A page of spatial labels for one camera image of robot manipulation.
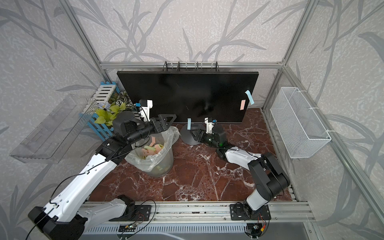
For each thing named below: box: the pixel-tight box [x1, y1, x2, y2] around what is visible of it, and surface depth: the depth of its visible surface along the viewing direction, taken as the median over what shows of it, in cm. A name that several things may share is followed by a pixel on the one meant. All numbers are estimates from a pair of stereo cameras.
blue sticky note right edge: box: [244, 89, 255, 105], surface depth 70 cm
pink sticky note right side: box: [240, 99, 246, 110], surface depth 78 cm
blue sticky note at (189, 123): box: [187, 118, 192, 130], surface depth 88 cm
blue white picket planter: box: [79, 81, 144, 141], surface depth 88 cm
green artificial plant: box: [94, 90, 134, 126], surface depth 88 cm
